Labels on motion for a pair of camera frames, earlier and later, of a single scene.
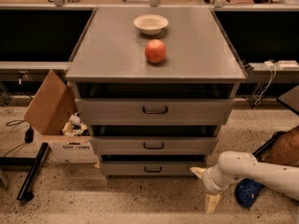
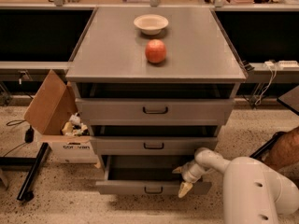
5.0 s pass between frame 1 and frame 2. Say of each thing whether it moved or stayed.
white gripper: moved
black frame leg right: stayed
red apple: stayed
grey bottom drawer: moved
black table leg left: stayed
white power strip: stayed
